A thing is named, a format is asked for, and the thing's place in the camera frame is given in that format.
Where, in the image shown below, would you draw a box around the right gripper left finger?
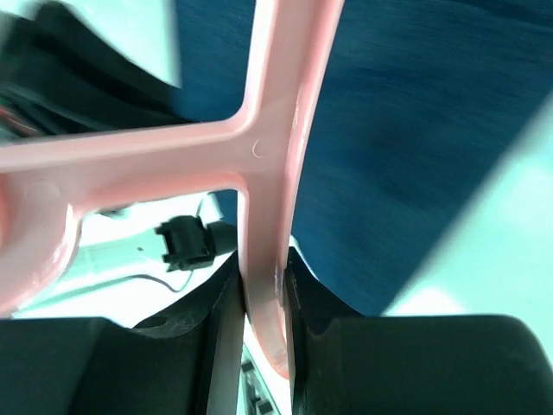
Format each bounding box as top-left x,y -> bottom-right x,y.
1,256 -> 245,414

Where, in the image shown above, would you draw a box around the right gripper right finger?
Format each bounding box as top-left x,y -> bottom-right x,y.
283,249 -> 552,415

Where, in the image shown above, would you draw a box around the dark blue denim trousers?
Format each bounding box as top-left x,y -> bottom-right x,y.
172,0 -> 553,316

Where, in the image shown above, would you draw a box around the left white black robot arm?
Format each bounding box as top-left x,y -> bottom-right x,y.
1,1 -> 189,143

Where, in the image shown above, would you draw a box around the pink hanger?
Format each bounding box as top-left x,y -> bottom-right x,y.
1,1 -> 343,376

